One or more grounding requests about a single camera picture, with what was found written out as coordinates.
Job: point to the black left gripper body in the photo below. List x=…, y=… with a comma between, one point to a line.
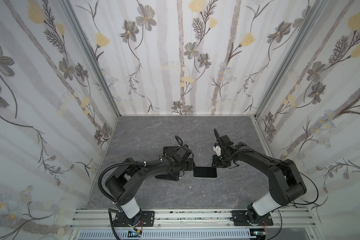
x=187, y=165

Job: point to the white slotted cable duct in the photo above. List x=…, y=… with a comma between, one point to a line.
x=189, y=234

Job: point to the small green circuit board right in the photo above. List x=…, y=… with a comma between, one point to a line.
x=257, y=234

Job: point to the light blue phone case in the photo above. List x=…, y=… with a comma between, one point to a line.
x=195, y=177

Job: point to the black phone picked up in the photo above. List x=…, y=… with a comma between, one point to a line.
x=170, y=150

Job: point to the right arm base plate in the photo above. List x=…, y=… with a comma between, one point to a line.
x=251, y=218

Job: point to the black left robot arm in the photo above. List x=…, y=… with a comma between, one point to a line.
x=121, y=182

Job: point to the small green circuit board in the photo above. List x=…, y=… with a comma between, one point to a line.
x=257, y=234
x=134, y=234

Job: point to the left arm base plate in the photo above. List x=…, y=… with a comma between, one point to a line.
x=142, y=219

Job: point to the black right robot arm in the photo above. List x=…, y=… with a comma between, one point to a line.
x=285, y=181

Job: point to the aluminium frame rail front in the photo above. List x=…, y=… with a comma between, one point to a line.
x=194, y=218

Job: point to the small green circuit board left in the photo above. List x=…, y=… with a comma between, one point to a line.
x=134, y=234

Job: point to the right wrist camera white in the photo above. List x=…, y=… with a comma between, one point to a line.
x=217, y=149

